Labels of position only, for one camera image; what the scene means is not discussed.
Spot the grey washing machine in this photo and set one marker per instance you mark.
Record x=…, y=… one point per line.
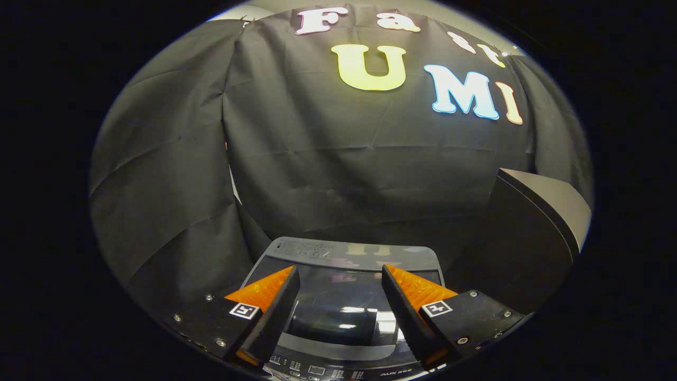
x=338, y=368

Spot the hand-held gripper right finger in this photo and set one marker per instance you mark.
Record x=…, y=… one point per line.
x=404, y=312

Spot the grey cabinet with dark top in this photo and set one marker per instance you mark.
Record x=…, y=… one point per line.
x=529, y=233

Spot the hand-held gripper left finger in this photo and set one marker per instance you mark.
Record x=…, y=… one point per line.
x=275, y=312

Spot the dark washing machine lid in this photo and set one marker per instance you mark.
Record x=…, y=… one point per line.
x=338, y=296

